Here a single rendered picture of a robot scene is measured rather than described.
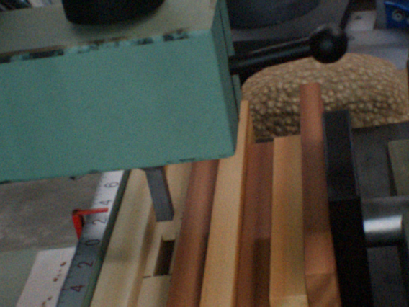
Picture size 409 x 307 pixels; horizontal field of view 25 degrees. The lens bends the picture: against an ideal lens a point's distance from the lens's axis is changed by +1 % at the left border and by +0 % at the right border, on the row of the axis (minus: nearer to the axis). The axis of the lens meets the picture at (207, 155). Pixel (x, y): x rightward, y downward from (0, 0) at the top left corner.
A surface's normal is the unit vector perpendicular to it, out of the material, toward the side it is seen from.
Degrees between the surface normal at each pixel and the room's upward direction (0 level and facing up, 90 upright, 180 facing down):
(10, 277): 0
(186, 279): 0
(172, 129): 90
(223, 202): 0
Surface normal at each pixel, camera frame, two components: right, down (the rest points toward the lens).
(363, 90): -0.05, -0.40
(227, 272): -0.18, -0.87
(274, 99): -0.31, -0.38
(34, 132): -0.07, 0.48
